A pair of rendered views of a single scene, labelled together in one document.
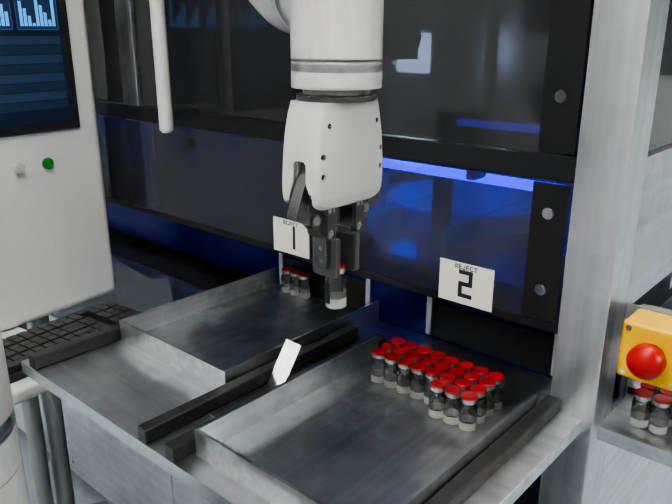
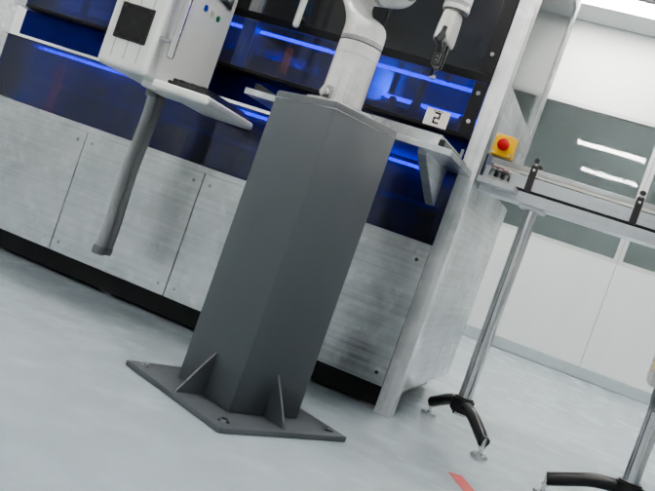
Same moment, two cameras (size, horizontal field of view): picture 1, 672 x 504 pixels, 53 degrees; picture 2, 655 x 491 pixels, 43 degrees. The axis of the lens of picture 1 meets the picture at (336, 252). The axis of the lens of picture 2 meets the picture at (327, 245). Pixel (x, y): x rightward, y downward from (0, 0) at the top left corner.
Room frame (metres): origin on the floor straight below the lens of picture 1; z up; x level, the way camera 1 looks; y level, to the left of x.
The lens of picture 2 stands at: (-1.66, 1.11, 0.57)
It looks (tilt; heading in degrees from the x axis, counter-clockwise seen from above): 2 degrees down; 337
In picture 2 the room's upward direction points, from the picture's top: 19 degrees clockwise
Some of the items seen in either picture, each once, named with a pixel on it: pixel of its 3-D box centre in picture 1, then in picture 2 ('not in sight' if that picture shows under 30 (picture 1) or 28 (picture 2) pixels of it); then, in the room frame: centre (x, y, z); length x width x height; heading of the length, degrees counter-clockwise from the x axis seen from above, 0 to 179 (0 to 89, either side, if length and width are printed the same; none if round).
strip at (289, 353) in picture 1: (257, 378); not in sight; (0.81, 0.11, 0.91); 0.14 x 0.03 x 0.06; 138
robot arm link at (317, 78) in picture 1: (338, 77); (456, 9); (0.64, 0.00, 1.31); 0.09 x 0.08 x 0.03; 138
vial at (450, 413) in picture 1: (452, 405); not in sight; (0.75, -0.15, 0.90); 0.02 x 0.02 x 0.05
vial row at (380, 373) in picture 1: (425, 383); not in sight; (0.80, -0.12, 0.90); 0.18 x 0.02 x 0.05; 49
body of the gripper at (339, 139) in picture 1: (336, 144); (449, 27); (0.64, 0.00, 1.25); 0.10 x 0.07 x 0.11; 138
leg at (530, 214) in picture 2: not in sight; (495, 312); (0.74, -0.58, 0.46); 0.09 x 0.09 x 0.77; 49
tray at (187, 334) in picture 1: (254, 319); not in sight; (1.03, 0.14, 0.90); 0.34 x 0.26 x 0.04; 139
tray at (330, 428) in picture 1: (374, 422); (412, 140); (0.72, -0.05, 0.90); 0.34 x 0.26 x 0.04; 139
